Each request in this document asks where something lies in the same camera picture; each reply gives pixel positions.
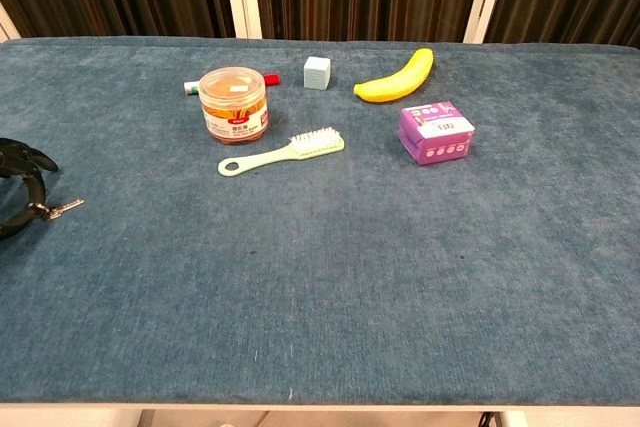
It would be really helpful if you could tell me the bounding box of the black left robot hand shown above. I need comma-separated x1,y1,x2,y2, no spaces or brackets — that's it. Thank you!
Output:
0,137,60,242

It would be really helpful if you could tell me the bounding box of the silver key pair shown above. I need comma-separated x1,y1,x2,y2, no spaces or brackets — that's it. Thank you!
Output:
32,198,86,223

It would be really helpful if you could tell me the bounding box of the clear jar of rubber bands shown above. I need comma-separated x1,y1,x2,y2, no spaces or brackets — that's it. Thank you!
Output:
198,66,270,146

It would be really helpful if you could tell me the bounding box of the mint green brush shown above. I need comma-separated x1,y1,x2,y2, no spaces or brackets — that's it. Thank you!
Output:
217,127,346,178

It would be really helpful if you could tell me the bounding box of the white marker with red cap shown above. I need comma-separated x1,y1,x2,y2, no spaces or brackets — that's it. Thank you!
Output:
182,72,281,97

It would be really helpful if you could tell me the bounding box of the blue table cloth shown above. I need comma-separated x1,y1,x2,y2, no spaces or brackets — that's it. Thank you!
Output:
0,35,640,406

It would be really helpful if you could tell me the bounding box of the light blue cube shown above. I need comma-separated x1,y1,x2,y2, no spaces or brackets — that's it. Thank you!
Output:
303,56,332,91

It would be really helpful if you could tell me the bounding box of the yellow banana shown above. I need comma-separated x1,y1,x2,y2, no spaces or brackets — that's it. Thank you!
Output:
353,47,435,104

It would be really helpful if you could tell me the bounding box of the purple cardboard box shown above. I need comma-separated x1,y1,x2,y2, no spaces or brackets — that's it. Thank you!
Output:
397,99,476,167

